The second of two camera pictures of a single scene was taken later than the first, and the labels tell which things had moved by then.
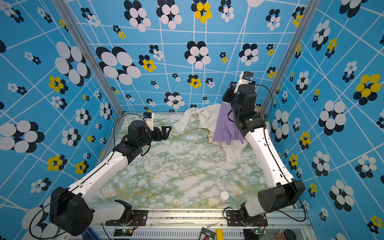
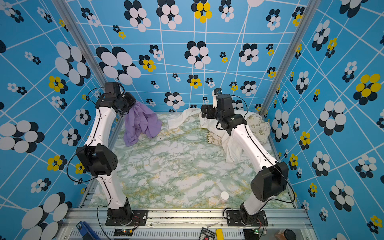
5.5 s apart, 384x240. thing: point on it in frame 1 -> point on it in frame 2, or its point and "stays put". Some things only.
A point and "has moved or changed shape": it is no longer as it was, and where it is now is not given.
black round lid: [289, 235] stays put
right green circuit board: [251, 234] stays put
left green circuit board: [123, 232] stays put
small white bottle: [224, 196] stays put
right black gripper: [229, 99] -> [210, 107]
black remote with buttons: [206, 234] stays put
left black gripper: [165, 135] -> [131, 100]
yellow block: [219, 234] stays put
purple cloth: [226, 129] has moved or changed shape
